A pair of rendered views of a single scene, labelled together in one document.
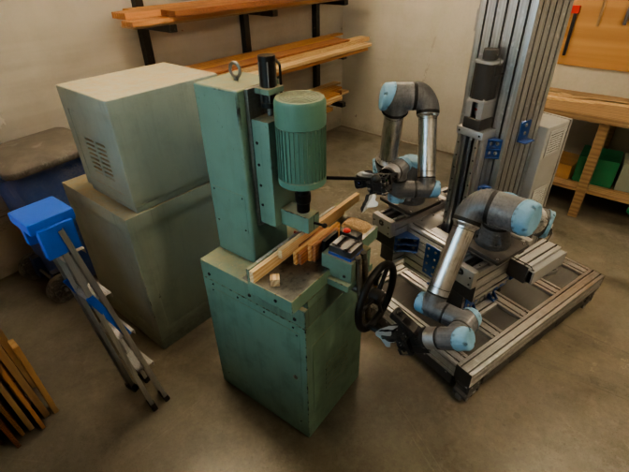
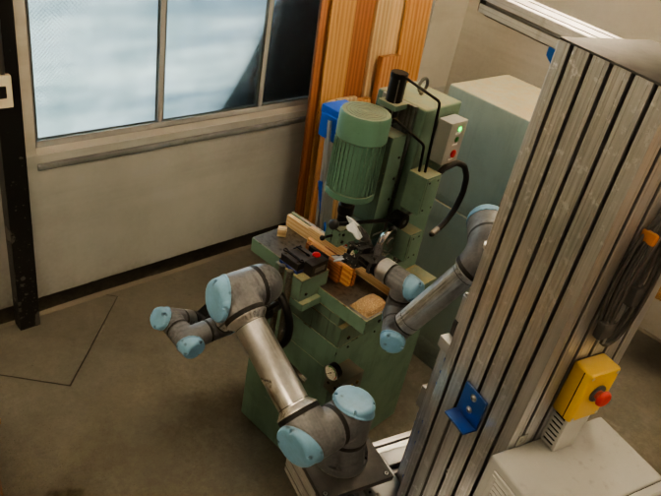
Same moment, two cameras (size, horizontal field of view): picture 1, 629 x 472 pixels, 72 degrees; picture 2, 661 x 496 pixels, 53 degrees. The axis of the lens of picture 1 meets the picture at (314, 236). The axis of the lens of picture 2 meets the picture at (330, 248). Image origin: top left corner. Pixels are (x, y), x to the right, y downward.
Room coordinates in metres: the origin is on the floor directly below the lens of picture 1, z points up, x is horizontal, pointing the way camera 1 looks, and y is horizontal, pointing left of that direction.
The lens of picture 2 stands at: (1.45, -2.04, 2.27)
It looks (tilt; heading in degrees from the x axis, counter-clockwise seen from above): 32 degrees down; 91
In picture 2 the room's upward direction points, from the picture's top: 12 degrees clockwise
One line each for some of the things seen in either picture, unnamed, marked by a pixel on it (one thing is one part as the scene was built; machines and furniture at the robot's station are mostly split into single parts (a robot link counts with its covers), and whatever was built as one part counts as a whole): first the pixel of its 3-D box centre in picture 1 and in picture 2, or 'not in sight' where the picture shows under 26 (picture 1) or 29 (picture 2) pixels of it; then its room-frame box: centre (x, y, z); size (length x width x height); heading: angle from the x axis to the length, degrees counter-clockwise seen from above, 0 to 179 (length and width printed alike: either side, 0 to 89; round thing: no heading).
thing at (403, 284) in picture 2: (399, 168); (404, 284); (1.66, -0.36, 1.14); 0.11 x 0.08 x 0.09; 143
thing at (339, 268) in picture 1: (345, 258); (300, 276); (1.33, -0.12, 0.92); 0.15 x 0.13 x 0.09; 143
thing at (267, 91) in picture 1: (267, 81); (394, 95); (1.52, 0.15, 1.54); 0.08 x 0.08 x 0.17; 53
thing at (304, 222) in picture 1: (299, 218); (344, 231); (1.45, 0.06, 1.03); 0.14 x 0.07 x 0.09; 53
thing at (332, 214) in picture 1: (322, 222); (362, 266); (1.54, -0.04, 0.95); 0.55 x 0.02 x 0.04; 143
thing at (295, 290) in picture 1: (328, 260); (315, 278); (1.38, -0.05, 0.87); 0.61 x 0.30 x 0.06; 143
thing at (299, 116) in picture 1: (300, 141); (357, 154); (1.44, 0.04, 1.35); 0.18 x 0.18 x 0.31
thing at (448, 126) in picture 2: not in sight; (448, 139); (1.74, 0.21, 1.40); 0.10 x 0.06 x 0.16; 53
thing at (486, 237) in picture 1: (494, 231); (343, 443); (1.57, -0.79, 0.87); 0.15 x 0.15 x 0.10
